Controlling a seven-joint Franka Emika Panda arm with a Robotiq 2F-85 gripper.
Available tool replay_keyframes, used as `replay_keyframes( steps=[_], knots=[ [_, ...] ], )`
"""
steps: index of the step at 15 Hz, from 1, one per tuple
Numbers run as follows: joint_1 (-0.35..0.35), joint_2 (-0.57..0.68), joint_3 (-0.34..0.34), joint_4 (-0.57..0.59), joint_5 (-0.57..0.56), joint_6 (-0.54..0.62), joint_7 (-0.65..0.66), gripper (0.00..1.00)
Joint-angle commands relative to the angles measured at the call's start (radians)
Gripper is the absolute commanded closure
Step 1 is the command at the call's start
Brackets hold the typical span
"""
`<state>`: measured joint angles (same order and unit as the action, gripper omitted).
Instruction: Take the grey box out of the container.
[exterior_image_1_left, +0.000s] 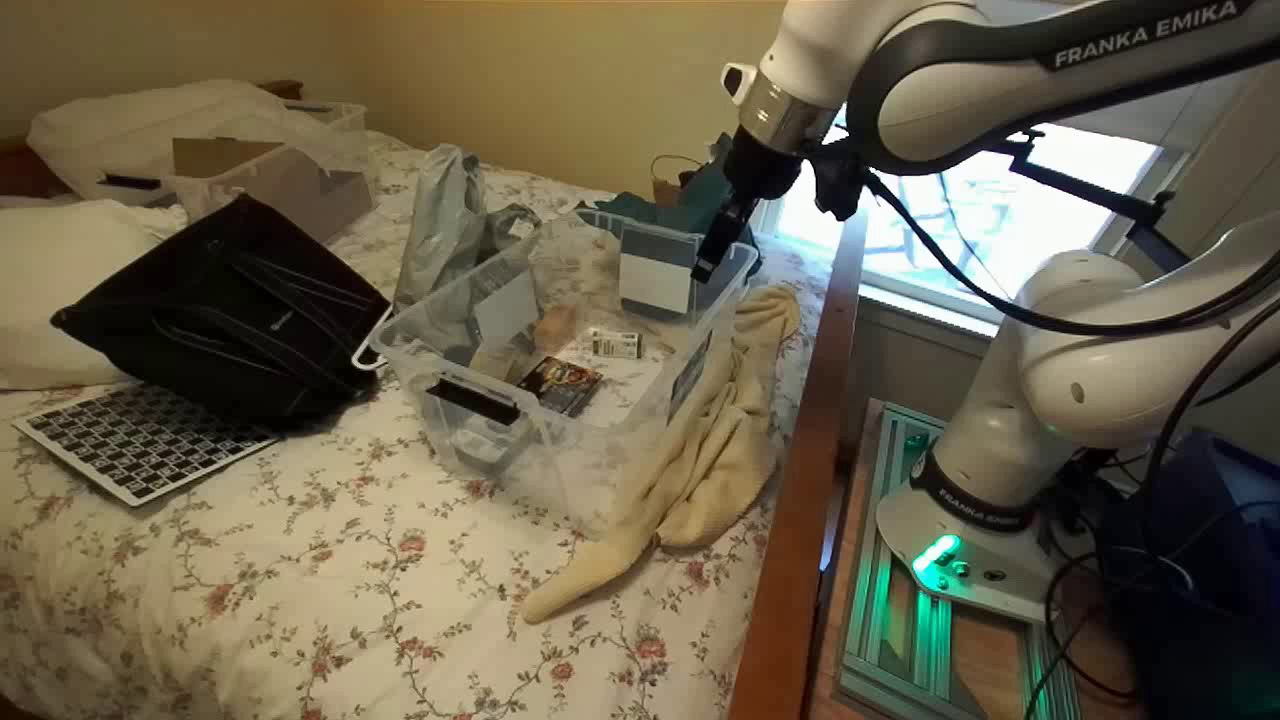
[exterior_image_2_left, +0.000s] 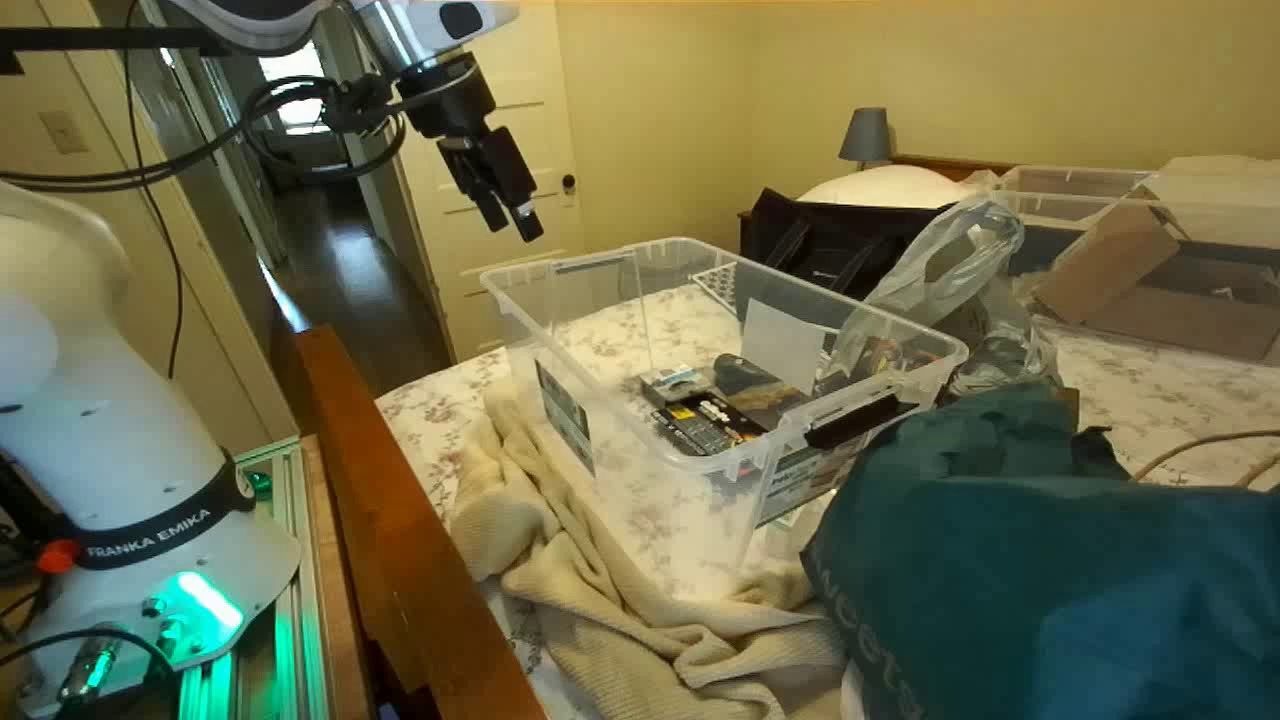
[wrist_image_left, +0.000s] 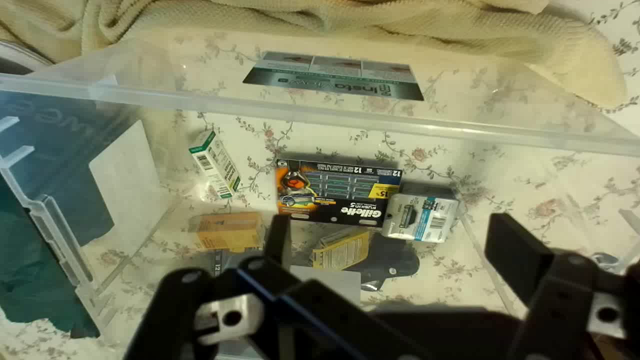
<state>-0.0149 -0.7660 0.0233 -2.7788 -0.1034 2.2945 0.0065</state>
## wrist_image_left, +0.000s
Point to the small brown cardboard box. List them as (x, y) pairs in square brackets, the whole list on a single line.
[(226, 232)]

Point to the teal bag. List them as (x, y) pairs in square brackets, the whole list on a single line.
[(40, 267)]

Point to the black orange razor box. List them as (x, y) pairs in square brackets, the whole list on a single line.
[(333, 191)]

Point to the small yellow box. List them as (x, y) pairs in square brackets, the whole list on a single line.
[(342, 249)]

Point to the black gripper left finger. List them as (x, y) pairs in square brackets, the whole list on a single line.
[(301, 313)]

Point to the small grey box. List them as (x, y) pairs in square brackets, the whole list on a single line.
[(421, 216)]

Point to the clear plastic container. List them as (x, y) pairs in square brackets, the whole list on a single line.
[(400, 122)]

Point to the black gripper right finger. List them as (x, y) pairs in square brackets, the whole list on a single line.
[(572, 300)]

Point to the black label sticker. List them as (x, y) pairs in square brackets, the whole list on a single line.
[(333, 76)]

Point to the small green white box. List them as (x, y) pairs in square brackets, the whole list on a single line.
[(217, 162)]

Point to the floral bed sheet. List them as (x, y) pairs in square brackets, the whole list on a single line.
[(622, 26)]

